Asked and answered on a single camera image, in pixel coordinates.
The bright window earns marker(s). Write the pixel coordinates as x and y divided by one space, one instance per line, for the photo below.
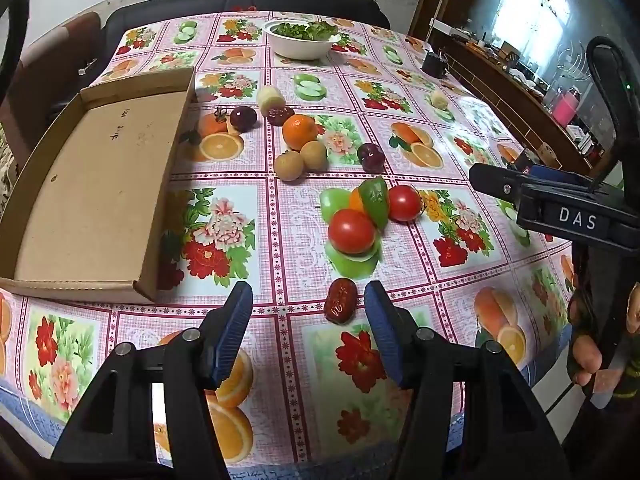
532 10

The pink fruit-print tablecloth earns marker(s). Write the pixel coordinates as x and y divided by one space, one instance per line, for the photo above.
295 220

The person's right hand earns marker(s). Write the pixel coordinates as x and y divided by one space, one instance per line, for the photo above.
586 357

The floral cloth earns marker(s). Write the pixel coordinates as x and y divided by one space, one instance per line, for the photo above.
4 170

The shallow cardboard box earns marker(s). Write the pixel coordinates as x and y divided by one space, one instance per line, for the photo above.
100 170

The red plastic bag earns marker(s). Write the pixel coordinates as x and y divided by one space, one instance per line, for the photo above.
245 8

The black cup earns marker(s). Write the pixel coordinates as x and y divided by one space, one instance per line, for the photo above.
434 66

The green bell pepper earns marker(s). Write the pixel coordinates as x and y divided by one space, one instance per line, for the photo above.
375 202

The large orange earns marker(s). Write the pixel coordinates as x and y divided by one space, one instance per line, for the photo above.
300 132

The red jujube date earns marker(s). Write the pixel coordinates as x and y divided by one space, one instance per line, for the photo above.
341 301
278 115

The red tomato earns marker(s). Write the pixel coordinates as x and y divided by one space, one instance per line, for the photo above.
351 231
405 203

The green leafy lettuce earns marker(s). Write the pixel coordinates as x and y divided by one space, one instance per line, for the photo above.
305 30

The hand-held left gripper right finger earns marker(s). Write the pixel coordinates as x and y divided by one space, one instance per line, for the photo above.
382 335

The wooden sideboard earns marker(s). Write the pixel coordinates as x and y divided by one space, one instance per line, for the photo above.
500 77

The white bowl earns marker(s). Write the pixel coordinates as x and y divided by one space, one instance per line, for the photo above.
300 49

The small mandarin orange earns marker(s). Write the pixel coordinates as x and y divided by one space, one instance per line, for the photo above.
355 201

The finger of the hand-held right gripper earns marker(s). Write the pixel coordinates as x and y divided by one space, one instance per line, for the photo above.
550 171
495 180

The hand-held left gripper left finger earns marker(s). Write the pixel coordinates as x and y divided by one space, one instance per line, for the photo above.
234 332

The dark red plum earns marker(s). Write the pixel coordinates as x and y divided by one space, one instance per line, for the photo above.
371 158
243 118

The black leather sofa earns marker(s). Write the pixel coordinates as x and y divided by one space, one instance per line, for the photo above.
320 5

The pink container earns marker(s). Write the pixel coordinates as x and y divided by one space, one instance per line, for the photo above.
565 108

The brown armchair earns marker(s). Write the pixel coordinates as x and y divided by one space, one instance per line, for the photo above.
65 42

